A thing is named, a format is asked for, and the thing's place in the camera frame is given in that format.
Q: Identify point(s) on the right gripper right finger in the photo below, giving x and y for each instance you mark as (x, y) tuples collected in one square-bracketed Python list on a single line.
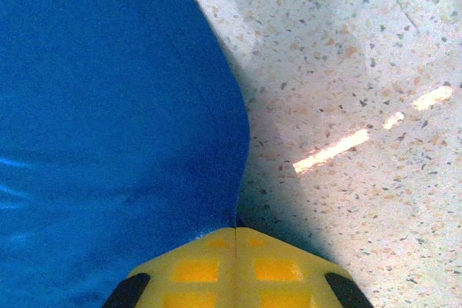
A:
[(278, 272)]

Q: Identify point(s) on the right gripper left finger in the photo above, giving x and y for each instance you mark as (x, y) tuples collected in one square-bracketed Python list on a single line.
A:
[(195, 272)]

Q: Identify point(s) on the blue t-shirt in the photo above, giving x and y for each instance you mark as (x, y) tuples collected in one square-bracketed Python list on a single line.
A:
[(108, 106)]

